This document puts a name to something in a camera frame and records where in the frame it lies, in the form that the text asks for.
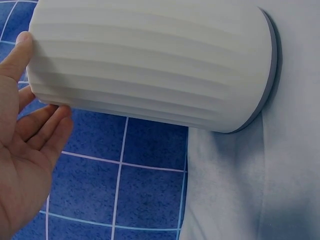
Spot person's left hand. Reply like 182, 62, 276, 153
0, 32, 74, 240

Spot white ribbed container grey base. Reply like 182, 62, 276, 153
25, 0, 284, 134

